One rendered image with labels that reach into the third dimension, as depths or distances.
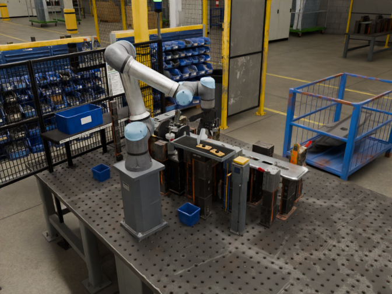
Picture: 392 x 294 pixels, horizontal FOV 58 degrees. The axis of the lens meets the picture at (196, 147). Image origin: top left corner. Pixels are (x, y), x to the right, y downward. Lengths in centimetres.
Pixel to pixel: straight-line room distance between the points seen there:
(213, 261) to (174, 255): 21
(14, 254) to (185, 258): 182
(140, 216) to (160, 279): 37
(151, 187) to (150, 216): 18
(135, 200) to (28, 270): 143
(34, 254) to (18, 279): 27
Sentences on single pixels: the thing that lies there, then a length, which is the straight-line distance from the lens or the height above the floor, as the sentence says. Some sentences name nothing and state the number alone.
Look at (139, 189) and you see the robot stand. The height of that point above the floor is 101.
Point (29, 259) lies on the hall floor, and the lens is 327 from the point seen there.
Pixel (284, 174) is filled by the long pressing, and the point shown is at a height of 100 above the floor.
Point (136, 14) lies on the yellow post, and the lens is 329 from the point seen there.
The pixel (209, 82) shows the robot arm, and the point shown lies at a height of 154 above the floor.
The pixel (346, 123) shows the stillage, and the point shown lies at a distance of 448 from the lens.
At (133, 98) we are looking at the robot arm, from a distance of 192.
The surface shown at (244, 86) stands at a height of 57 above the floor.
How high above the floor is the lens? 199
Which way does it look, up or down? 25 degrees down
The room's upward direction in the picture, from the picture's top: 1 degrees counter-clockwise
